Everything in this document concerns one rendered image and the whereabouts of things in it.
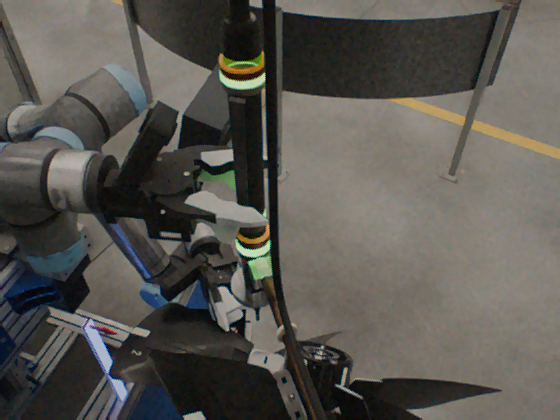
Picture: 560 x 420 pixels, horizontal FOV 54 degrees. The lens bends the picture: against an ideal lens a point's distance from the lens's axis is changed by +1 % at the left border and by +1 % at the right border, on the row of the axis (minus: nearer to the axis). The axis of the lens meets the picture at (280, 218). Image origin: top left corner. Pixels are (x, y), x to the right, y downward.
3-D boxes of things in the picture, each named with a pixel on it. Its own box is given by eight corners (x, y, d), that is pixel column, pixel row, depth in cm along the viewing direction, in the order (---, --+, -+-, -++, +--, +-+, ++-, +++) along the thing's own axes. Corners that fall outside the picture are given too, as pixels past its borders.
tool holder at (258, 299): (292, 312, 74) (293, 269, 67) (242, 326, 73) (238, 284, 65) (272, 262, 80) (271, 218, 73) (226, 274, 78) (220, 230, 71)
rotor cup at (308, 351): (355, 448, 89) (372, 370, 89) (268, 432, 87) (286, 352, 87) (335, 415, 103) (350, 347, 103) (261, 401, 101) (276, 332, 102)
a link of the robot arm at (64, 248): (90, 215, 82) (70, 161, 74) (85, 275, 75) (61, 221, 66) (35, 221, 81) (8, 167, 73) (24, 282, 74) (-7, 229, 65)
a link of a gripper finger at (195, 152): (232, 149, 67) (160, 161, 66) (231, 139, 66) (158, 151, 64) (240, 174, 64) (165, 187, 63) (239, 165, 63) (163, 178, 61)
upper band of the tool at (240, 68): (272, 93, 51) (271, 66, 49) (227, 102, 50) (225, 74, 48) (259, 69, 54) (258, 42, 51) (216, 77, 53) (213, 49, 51)
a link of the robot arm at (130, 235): (34, 125, 93) (177, 316, 118) (79, 92, 99) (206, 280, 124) (2, 130, 100) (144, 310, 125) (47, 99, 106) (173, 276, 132)
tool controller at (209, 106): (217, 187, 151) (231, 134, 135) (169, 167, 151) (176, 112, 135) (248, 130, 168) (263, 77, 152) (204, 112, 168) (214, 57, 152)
